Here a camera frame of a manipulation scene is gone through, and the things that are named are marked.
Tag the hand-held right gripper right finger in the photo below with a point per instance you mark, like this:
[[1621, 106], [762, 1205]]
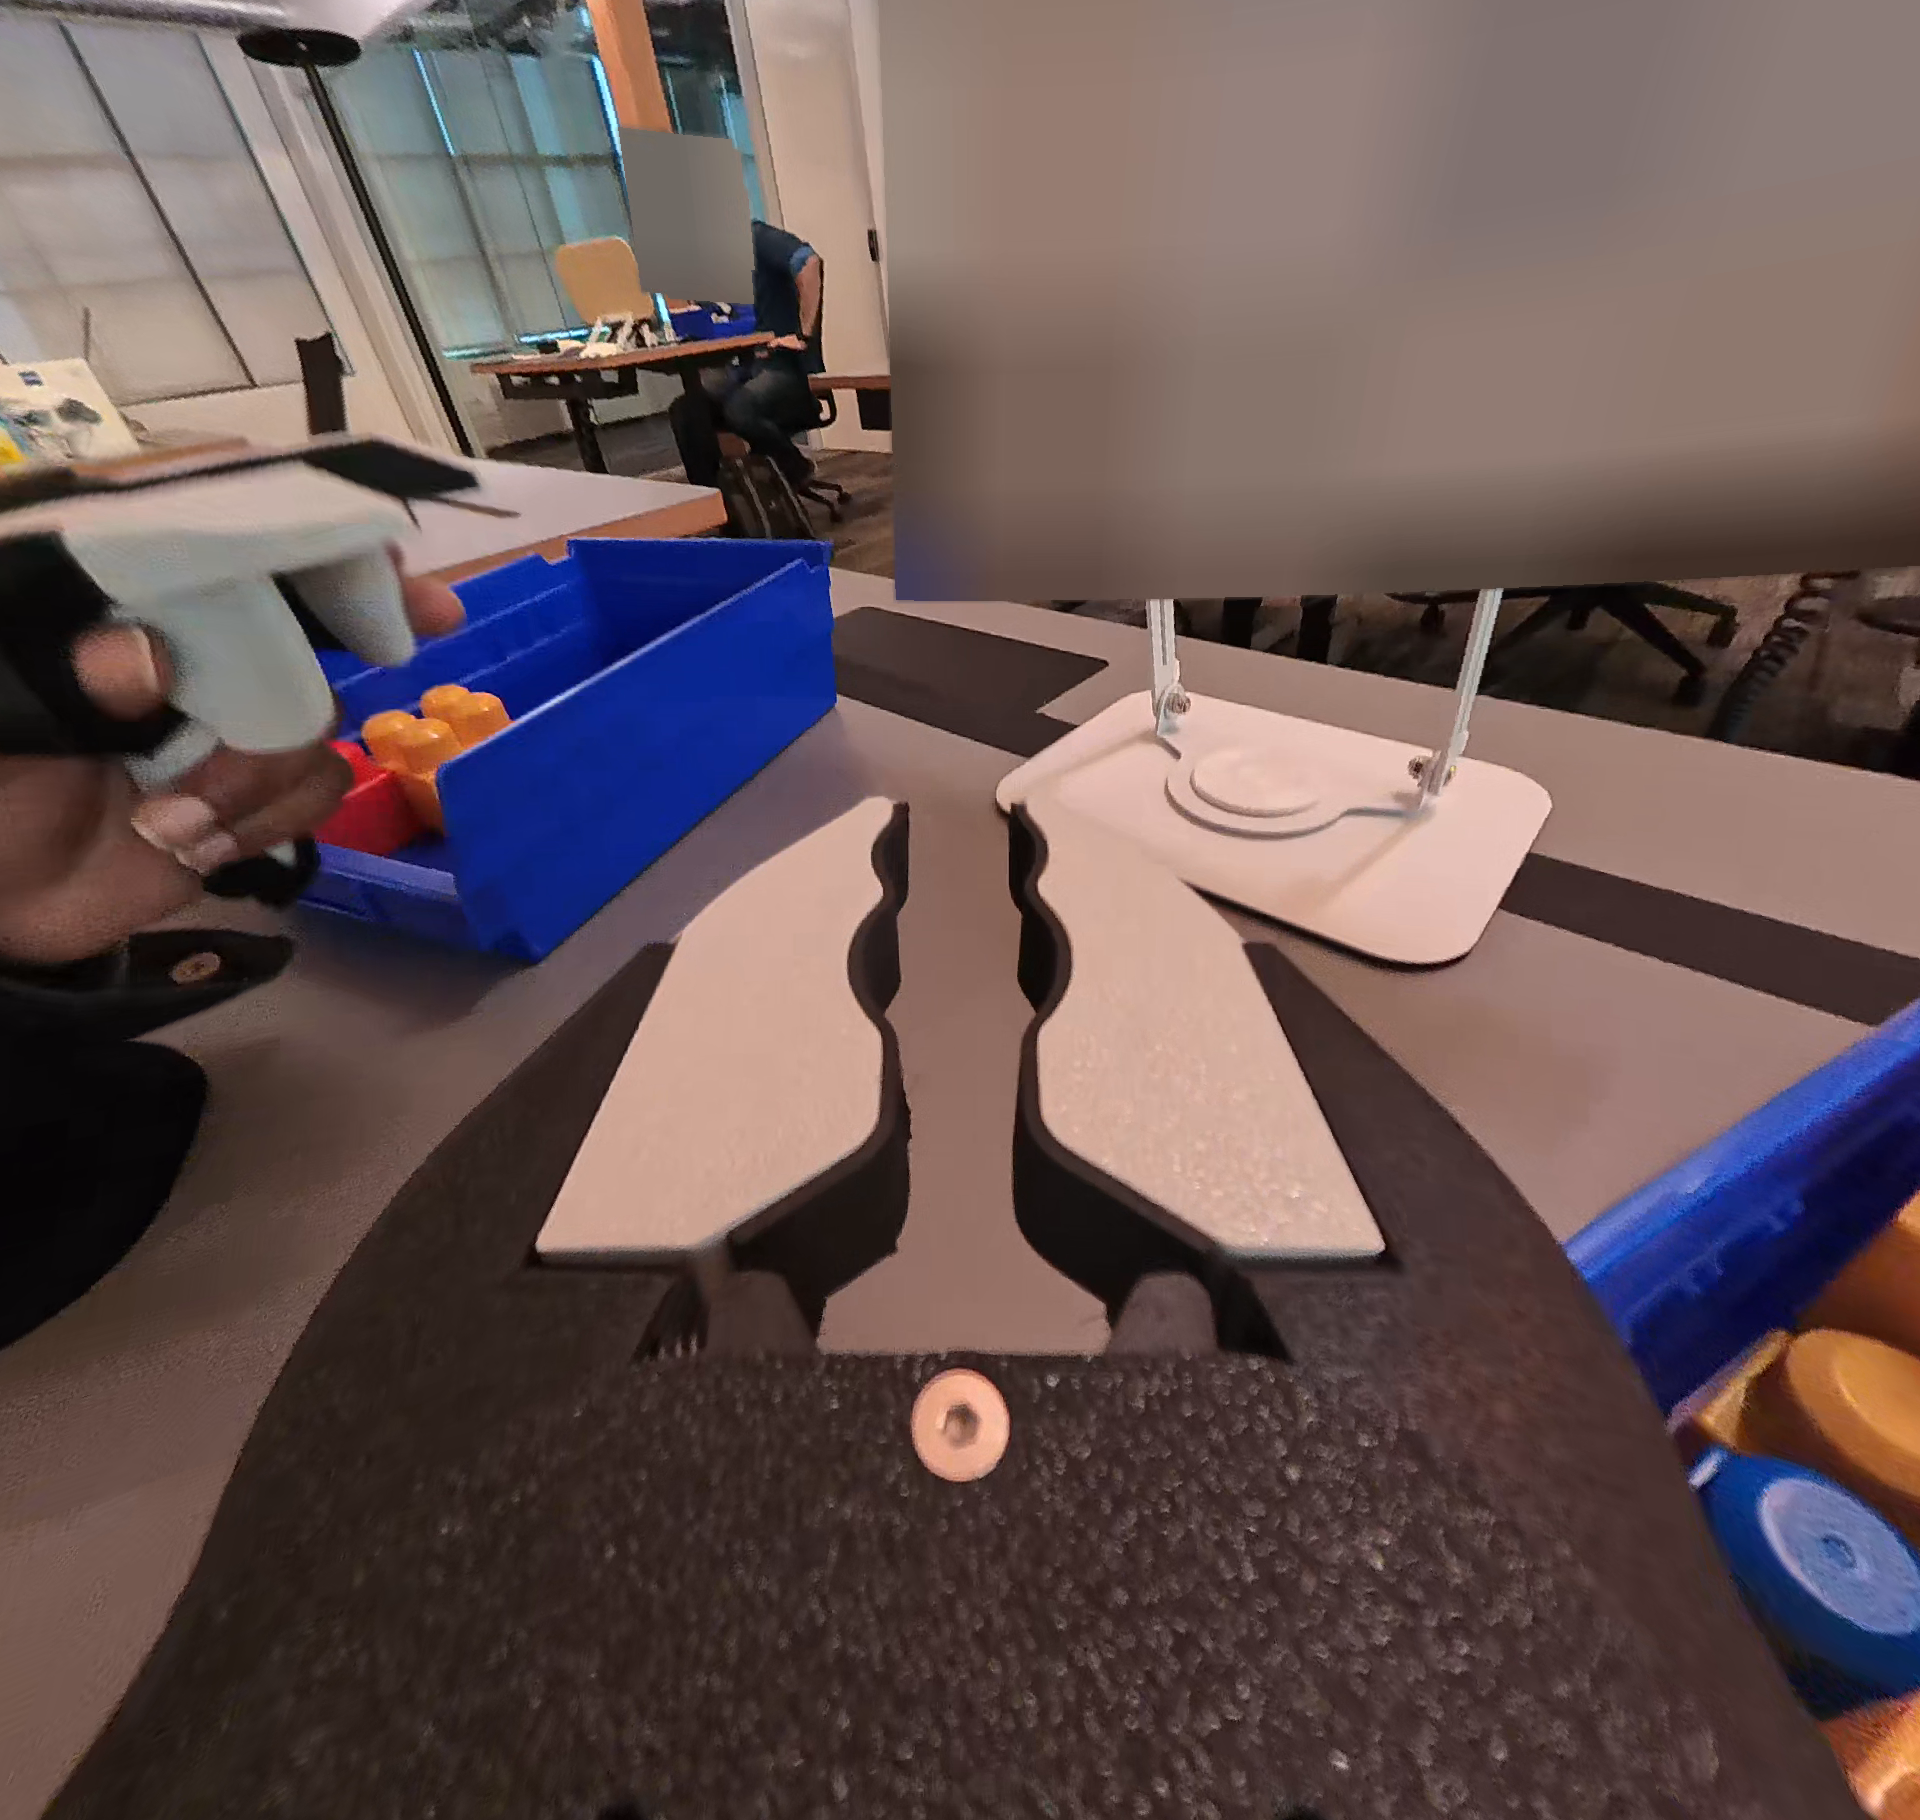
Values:
[[1184, 1085]]

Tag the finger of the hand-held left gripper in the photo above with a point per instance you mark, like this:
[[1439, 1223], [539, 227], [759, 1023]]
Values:
[[391, 470]]

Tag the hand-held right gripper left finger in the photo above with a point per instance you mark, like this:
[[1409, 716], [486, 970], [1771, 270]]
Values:
[[735, 1085]]

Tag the heap of joined coloured blocks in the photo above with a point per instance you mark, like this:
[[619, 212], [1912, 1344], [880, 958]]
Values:
[[436, 741]]

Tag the blue plastic bin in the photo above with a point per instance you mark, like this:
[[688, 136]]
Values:
[[630, 800], [1724, 1220], [720, 325]]

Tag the person's left hand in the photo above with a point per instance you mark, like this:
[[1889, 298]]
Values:
[[90, 861]]

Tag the printed paper sheet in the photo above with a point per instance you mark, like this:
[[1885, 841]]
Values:
[[62, 419]]

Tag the white stand with wooden board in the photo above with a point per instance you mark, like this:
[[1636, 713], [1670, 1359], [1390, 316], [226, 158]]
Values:
[[1351, 861]]

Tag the wooden document stand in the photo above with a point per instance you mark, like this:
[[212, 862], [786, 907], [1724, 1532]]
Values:
[[600, 276]]

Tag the dark backpack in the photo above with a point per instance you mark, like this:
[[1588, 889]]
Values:
[[764, 492]]

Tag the black floor lamp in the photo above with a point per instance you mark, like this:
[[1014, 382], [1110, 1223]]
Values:
[[299, 45]]

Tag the black office chair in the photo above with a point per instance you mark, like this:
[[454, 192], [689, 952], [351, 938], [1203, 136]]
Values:
[[1590, 613]]

